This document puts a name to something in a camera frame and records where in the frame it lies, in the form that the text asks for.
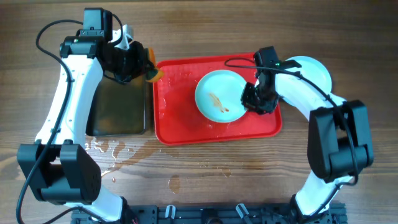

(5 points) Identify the orange green sponge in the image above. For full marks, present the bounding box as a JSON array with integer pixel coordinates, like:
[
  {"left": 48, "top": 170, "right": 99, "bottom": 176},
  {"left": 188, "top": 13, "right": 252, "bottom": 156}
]
[{"left": 145, "top": 48, "right": 164, "bottom": 83}]

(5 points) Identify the light blue plate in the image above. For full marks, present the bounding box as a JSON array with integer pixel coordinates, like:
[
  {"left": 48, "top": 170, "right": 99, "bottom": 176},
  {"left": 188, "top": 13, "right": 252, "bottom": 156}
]
[
  {"left": 195, "top": 70, "right": 247, "bottom": 123},
  {"left": 287, "top": 56, "right": 332, "bottom": 93}
]

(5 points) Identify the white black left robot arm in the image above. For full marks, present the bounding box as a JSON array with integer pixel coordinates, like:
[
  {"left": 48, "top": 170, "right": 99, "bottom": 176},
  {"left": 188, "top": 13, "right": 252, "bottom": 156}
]
[{"left": 17, "top": 37, "right": 163, "bottom": 223}]

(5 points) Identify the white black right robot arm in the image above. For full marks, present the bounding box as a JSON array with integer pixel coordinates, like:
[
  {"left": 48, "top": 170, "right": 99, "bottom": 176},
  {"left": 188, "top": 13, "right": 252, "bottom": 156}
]
[{"left": 241, "top": 56, "right": 374, "bottom": 222}]

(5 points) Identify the black water tray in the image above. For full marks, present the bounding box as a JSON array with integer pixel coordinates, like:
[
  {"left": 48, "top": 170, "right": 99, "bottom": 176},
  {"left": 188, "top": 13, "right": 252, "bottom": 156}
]
[{"left": 86, "top": 77, "right": 146, "bottom": 137}]

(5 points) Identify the red plastic tray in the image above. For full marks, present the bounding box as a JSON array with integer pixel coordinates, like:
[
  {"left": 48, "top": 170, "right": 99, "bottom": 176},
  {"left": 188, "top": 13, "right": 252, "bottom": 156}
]
[{"left": 153, "top": 55, "right": 282, "bottom": 146}]

